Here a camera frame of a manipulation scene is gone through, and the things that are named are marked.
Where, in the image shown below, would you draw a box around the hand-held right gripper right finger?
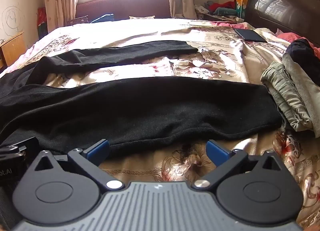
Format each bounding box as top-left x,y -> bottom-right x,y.
193,140 -> 288,191

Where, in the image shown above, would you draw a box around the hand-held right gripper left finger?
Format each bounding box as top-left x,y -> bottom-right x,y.
32,139 -> 125,191

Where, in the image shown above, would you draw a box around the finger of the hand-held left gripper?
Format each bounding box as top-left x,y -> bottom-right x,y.
0,137 -> 39,163

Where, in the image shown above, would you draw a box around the black pants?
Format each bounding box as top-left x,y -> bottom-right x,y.
0,40 -> 283,171

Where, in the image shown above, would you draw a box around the green folded pants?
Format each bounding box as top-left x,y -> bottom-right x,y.
260,61 -> 313,131

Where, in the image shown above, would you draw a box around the floral satin bedspread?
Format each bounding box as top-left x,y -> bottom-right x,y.
0,18 -> 320,229

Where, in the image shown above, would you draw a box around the wooden cabinet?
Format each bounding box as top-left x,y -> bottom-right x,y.
0,31 -> 25,72

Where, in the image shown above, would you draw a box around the grey folded garment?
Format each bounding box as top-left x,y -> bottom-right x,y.
282,52 -> 320,128

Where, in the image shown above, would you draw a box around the black tablet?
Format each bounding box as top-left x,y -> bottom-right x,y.
234,28 -> 268,43

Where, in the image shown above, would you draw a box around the pink cartoon sheet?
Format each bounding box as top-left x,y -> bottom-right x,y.
210,20 -> 250,30

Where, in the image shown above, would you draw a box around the dark folded garment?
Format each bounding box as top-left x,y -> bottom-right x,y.
286,39 -> 320,68

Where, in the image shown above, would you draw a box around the dark patterned cloth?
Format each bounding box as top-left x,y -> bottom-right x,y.
66,16 -> 89,25

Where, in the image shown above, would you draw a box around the blue cloth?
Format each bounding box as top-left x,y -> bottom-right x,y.
90,14 -> 115,23

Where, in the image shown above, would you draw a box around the cluttered nightstand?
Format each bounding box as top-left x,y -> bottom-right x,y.
196,4 -> 247,22

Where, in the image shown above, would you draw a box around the salmon pink garment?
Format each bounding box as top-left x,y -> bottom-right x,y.
276,32 -> 320,59

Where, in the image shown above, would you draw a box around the teal garment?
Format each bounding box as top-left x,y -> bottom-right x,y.
214,7 -> 237,17

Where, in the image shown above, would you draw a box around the red garment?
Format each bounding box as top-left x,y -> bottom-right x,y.
209,1 -> 237,13

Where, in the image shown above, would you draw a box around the maroon headboard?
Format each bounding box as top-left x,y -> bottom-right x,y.
75,0 -> 173,22

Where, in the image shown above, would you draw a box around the yellow packet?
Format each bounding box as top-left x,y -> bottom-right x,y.
235,0 -> 249,19

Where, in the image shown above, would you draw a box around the dark wooden headboard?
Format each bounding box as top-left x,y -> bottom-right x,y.
246,0 -> 320,47

